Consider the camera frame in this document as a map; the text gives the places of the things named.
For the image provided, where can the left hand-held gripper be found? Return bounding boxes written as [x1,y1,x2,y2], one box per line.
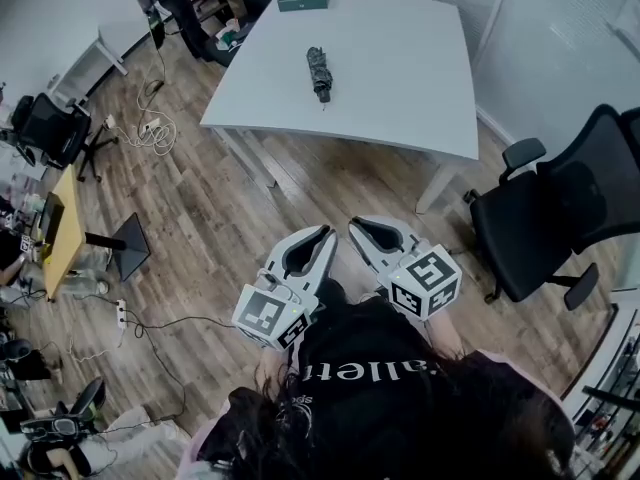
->
[231,224,339,353]

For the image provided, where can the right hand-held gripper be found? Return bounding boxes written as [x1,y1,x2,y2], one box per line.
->
[348,214,464,323]

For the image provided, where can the plaid folding umbrella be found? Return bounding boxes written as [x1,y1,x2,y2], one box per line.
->
[305,46,334,105]

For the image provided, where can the person's left forearm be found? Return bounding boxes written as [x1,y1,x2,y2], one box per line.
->
[253,346,297,400]

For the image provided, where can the person's right forearm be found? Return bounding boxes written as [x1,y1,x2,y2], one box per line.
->
[428,311,467,360]

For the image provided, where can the person's legs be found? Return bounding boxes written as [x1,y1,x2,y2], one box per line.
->
[327,252,384,305]

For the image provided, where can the person's black shirt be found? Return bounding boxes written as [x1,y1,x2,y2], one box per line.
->
[197,277,576,480]

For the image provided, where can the black office chair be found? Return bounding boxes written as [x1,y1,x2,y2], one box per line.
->
[9,92,121,184]
[22,377,107,437]
[462,102,640,312]

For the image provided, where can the black square stand base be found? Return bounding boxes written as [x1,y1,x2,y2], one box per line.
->
[84,212,151,283]

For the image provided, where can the white table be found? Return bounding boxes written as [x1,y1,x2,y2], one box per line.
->
[199,0,481,214]

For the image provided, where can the yellow wooden desk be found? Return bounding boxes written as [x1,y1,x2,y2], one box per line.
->
[42,165,87,302]

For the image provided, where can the white shelf cabinet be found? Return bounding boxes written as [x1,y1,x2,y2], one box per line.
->
[574,292,640,480]

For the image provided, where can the black monitor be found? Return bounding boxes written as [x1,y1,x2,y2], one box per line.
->
[38,192,66,247]

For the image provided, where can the white desk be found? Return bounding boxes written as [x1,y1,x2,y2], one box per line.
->
[47,17,151,109]

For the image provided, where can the black floor cable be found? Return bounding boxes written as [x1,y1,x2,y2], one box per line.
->
[119,315,236,419]

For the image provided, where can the white floor cable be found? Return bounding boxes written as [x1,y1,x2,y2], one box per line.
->
[119,80,177,157]

